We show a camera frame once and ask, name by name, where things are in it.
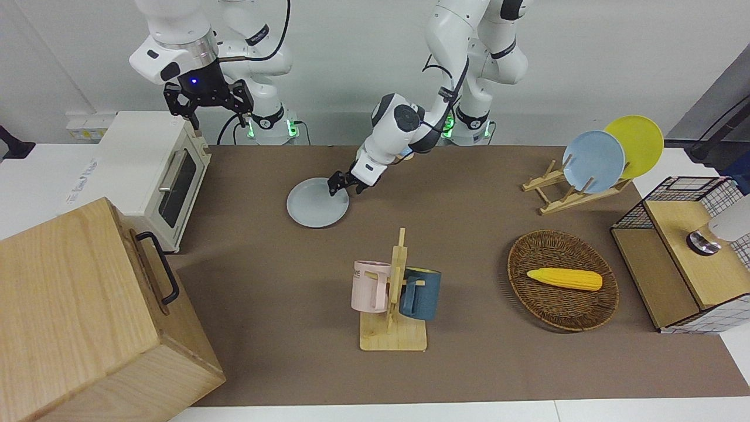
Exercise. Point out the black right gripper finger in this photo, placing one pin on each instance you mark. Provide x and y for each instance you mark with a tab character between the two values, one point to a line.
241	118
194	122

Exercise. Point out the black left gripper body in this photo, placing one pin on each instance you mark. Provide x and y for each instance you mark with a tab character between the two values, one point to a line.
358	176

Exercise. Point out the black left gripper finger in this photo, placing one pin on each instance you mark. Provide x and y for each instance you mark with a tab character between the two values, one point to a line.
360	187
335	183

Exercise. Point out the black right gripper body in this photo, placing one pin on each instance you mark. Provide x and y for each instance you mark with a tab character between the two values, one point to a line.
205	98

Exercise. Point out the gray plate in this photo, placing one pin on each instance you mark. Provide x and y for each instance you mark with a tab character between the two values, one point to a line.
313	208

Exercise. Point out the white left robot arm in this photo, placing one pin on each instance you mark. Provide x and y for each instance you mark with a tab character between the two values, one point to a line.
398	126

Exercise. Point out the wooden plate rack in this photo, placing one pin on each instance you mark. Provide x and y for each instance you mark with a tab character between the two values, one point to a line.
577	199

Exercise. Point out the light blue plate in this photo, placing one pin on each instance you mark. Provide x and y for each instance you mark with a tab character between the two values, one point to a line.
595	161

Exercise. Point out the yellow plate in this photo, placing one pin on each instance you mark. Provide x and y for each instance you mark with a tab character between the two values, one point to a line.
641	140

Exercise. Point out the white toaster oven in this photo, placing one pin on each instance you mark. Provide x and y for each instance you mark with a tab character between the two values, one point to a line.
135	164

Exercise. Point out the pink mug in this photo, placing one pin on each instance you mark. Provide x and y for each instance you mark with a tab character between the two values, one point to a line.
366	290

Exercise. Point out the dark blue mug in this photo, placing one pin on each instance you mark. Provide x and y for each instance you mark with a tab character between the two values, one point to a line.
425	296

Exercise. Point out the wooden mug tree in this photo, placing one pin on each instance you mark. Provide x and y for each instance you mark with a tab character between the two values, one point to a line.
392	337

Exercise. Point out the wooden cabinet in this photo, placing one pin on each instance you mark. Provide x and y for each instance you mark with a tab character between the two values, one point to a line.
70	305

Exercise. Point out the yellow corn cob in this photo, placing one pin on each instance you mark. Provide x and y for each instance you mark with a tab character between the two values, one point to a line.
568	279

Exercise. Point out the brown wicker basket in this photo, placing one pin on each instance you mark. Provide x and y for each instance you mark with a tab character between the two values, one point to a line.
556	305

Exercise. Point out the white wall socket strip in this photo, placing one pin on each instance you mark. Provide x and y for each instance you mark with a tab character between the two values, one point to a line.
88	132

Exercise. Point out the black camera stand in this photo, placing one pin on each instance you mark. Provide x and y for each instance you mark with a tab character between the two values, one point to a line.
720	146
14	146

